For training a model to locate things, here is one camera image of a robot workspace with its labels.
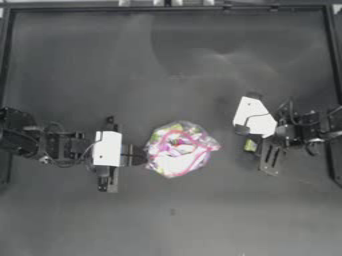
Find clear bag with pink zip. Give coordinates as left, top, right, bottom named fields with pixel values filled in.
left=142, top=120, right=224, bottom=180

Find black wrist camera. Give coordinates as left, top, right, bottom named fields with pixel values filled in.
left=234, top=123, right=253, bottom=136

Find black camera cable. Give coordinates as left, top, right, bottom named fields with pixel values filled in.
left=246, top=111, right=274, bottom=127

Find black table frame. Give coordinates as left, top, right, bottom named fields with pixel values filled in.
left=0, top=1, right=342, bottom=111

